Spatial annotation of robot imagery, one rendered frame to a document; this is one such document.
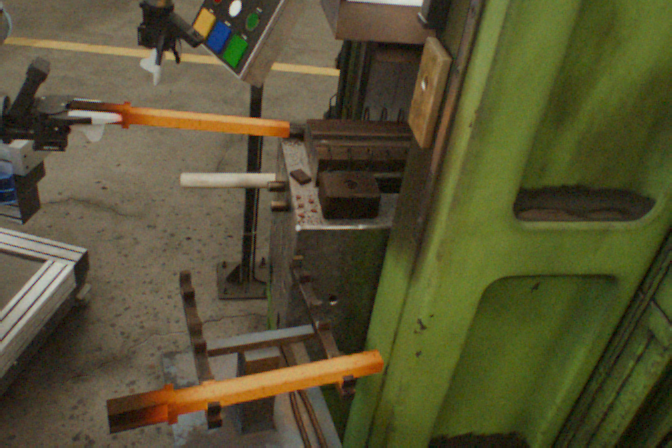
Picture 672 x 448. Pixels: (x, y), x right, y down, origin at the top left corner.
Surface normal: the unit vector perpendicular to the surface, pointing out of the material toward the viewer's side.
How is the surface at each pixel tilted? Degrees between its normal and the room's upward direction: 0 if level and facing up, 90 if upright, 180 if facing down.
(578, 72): 89
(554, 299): 90
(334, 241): 90
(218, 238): 0
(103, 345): 0
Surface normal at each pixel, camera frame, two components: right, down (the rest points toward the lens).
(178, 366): 0.13, -0.81
